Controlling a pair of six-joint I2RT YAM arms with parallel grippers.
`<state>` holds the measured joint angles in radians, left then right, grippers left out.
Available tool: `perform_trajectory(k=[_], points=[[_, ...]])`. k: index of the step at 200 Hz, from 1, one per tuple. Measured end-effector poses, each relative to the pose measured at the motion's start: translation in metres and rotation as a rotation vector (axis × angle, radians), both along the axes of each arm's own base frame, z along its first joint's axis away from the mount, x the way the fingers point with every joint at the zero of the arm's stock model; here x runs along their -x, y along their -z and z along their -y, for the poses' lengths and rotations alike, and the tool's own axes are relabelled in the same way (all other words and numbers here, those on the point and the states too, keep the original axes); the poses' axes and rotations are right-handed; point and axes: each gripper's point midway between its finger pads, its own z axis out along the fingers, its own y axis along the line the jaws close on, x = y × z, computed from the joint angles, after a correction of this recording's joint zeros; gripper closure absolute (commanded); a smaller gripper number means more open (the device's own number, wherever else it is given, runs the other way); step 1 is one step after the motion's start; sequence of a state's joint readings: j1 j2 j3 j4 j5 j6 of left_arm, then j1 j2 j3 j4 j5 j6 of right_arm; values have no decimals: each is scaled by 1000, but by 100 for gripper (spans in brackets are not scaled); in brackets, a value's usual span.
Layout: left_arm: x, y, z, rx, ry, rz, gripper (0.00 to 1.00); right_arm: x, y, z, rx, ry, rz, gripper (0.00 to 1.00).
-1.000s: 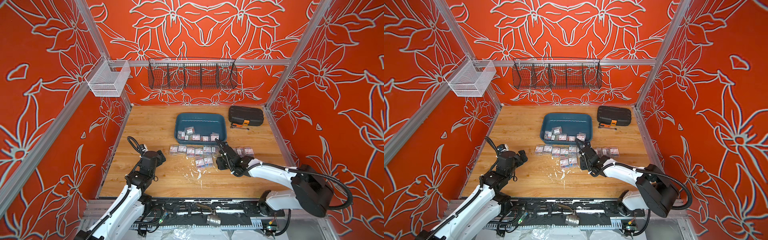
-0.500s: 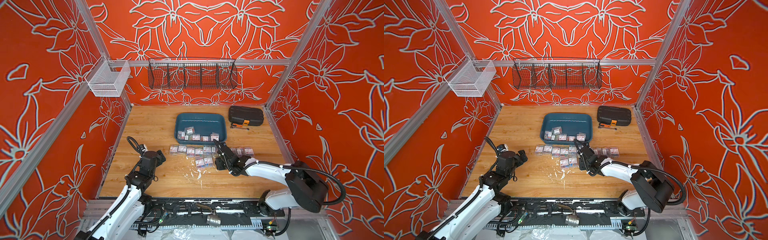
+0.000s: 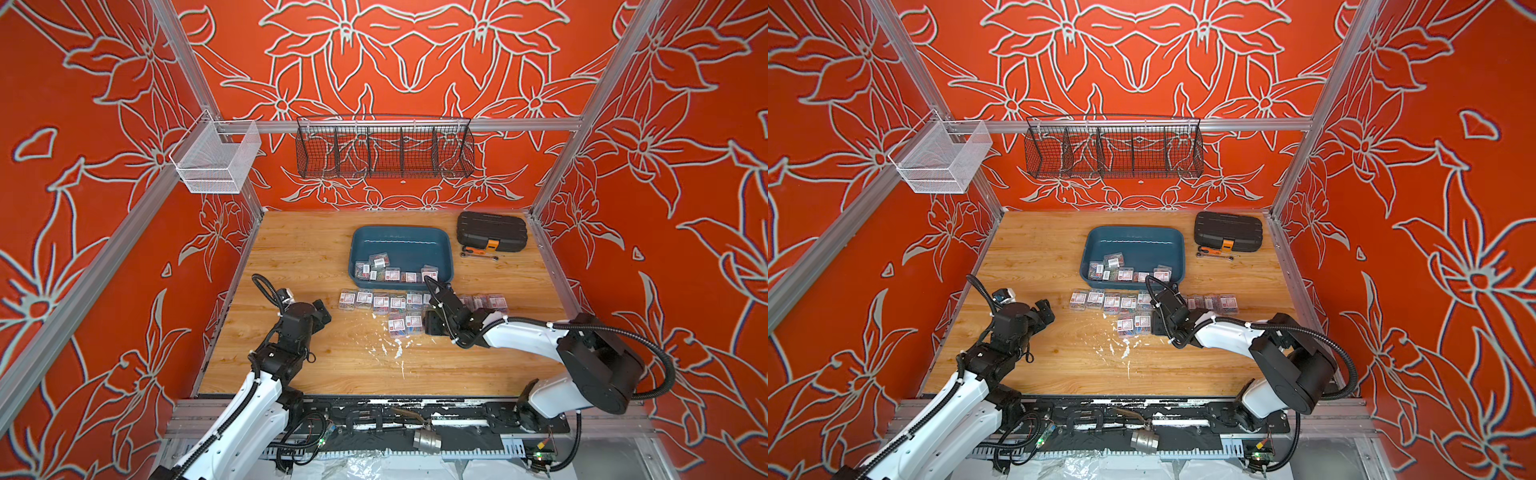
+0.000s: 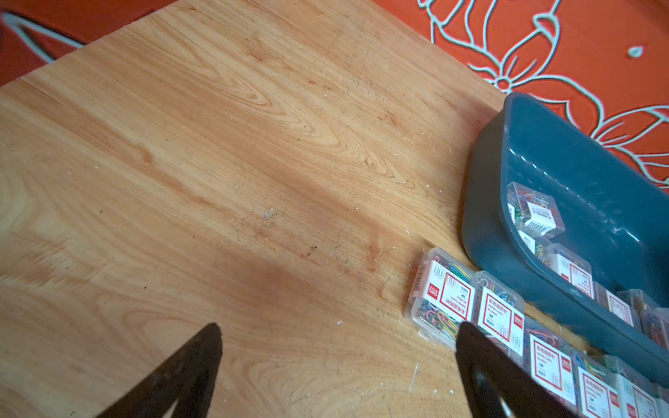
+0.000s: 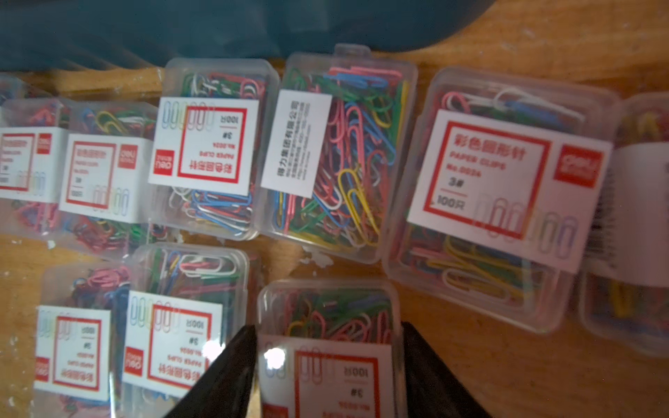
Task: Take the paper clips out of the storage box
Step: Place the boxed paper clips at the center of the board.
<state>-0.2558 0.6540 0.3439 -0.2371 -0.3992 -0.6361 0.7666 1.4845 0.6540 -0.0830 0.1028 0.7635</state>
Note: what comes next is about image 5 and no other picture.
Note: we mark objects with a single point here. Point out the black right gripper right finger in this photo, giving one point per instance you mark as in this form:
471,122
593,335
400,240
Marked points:
433,391

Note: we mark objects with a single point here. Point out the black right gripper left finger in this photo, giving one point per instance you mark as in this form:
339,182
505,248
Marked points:
226,387

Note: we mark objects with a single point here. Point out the eleventh clear paper clip box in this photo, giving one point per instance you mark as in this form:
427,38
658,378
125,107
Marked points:
185,304

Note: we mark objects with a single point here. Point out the thirteenth clear paper clip box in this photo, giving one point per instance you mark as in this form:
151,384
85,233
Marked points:
330,348

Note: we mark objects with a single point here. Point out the twelfth clear paper clip box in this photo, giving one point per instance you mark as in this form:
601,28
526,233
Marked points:
78,340

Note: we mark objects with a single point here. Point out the blue plastic storage tray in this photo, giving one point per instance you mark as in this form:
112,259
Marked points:
100,35

